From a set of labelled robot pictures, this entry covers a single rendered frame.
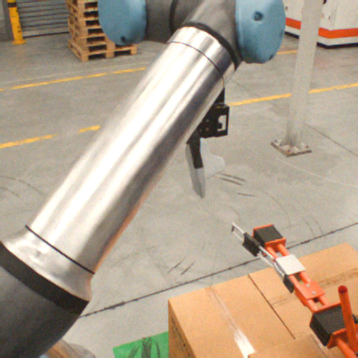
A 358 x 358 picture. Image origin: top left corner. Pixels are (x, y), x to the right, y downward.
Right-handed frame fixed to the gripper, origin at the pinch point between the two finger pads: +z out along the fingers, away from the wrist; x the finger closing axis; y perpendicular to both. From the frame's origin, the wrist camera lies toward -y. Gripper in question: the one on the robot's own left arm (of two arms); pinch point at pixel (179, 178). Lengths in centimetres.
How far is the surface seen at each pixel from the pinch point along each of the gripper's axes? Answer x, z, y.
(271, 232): 21, 42, 41
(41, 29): 884, 139, 61
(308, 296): -5, 43, 36
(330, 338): -18, 44, 32
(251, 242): 20, 44, 34
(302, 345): -10, 58, 33
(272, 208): 148, 152, 149
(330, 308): -11, 43, 38
